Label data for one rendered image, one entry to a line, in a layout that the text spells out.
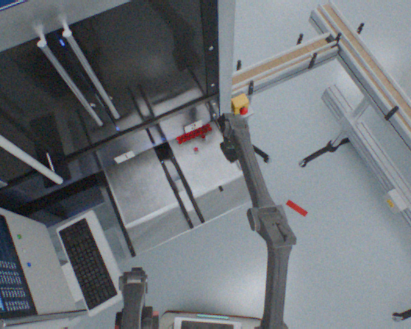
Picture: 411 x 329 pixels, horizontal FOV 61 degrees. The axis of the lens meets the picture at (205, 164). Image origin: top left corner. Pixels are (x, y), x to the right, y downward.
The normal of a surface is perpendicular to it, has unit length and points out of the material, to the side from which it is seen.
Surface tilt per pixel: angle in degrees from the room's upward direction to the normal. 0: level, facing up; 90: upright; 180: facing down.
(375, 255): 0
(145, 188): 0
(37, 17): 90
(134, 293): 41
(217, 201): 0
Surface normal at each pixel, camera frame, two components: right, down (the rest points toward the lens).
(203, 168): -0.04, -0.34
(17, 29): 0.43, 0.84
